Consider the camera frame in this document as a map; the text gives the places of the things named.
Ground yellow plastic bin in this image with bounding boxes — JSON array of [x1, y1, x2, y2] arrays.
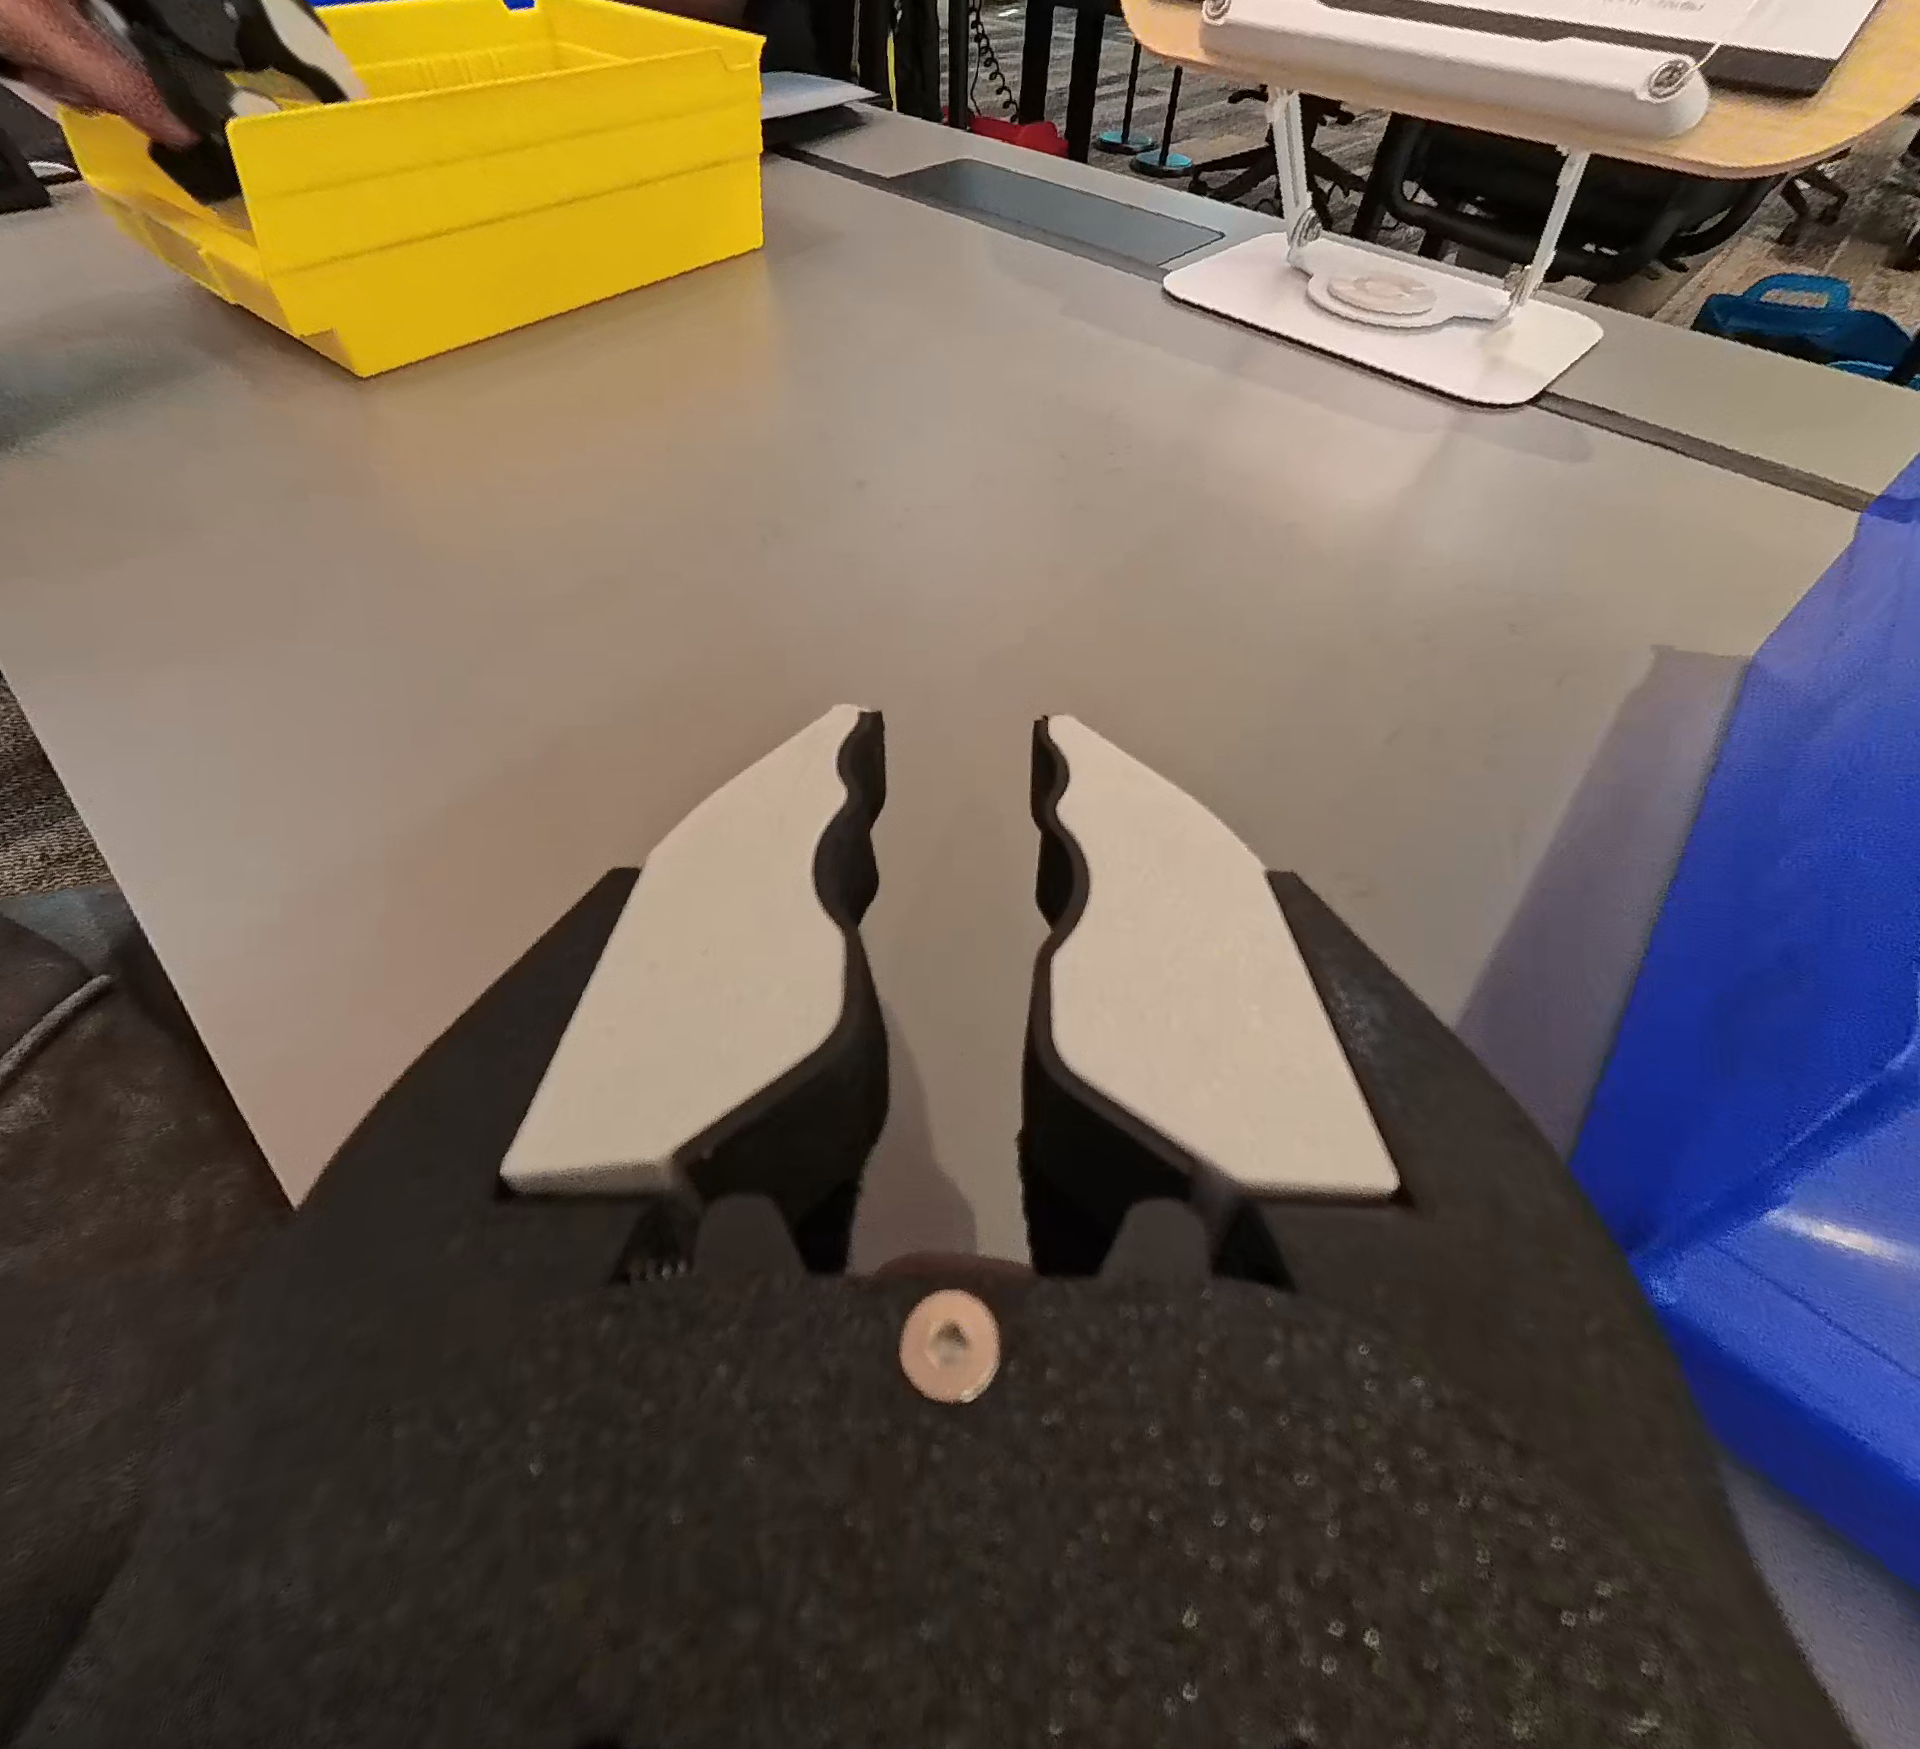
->
[[58, 0, 767, 377]]

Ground black office chair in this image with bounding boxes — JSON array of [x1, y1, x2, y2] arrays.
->
[[1358, 114, 1786, 288], [1184, 92, 1358, 206]]

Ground blue bag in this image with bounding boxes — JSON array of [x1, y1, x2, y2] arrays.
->
[[1696, 269, 1920, 390]]

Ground black coiled cable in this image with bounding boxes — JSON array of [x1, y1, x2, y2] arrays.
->
[[969, 0, 1025, 124]]

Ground grey desk cable hatch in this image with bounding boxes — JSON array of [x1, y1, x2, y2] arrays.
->
[[893, 160, 1227, 272]]

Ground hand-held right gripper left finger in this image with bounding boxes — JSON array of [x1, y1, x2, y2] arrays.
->
[[499, 706, 893, 1280]]

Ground person's left hand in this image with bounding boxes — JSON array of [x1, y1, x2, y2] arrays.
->
[[0, 0, 203, 152]]

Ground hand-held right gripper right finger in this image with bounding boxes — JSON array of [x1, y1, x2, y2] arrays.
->
[[1022, 713, 1399, 1280]]

